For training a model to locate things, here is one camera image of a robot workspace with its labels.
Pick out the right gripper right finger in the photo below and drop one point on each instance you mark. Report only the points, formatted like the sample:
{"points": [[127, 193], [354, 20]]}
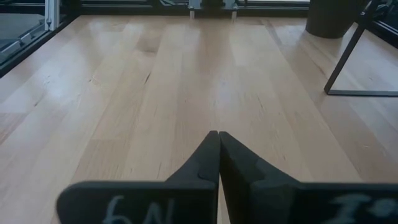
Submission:
{"points": [[311, 202]]}

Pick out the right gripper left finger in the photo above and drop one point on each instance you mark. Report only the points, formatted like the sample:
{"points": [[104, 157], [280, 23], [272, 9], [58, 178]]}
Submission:
{"points": [[155, 202]]}

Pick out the black round plant pot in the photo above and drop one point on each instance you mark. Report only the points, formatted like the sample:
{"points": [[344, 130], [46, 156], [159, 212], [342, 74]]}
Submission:
{"points": [[329, 18]]}

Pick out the wooden shelf black metal frame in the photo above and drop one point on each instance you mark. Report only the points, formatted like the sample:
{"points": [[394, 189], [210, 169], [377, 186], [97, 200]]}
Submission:
{"points": [[367, 93]]}

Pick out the silver aluminium bracket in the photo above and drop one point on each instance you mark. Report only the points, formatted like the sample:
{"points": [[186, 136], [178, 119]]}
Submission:
{"points": [[52, 15]]}

